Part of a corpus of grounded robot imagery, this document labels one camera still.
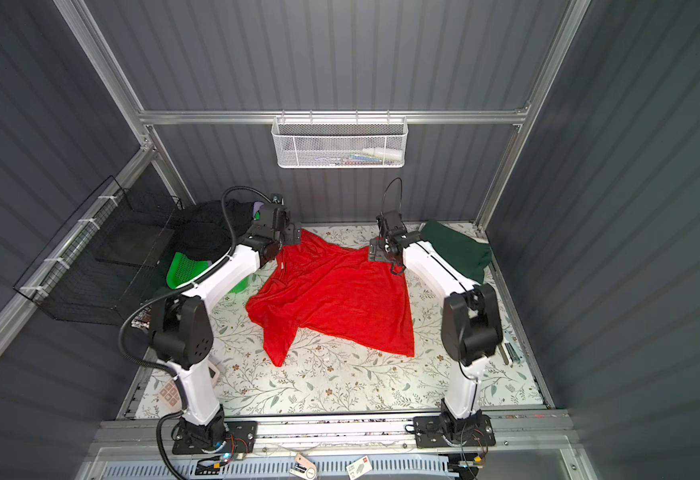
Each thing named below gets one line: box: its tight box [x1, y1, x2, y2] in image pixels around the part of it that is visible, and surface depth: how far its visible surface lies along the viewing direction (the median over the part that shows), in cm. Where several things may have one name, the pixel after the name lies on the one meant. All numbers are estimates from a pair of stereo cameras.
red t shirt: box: [245, 229, 415, 367], surface depth 98 cm
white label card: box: [346, 455, 373, 480], surface depth 70 cm
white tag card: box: [289, 452, 317, 479], surface depth 69 cm
